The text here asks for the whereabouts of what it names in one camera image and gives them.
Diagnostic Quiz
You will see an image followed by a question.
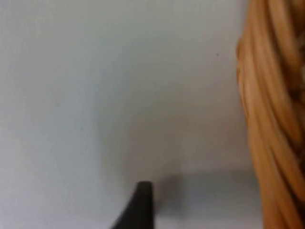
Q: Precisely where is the brown wicker basket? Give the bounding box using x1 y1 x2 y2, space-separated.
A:
235 0 305 229

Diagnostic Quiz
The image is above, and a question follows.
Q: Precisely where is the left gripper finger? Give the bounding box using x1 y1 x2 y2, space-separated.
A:
110 181 154 229

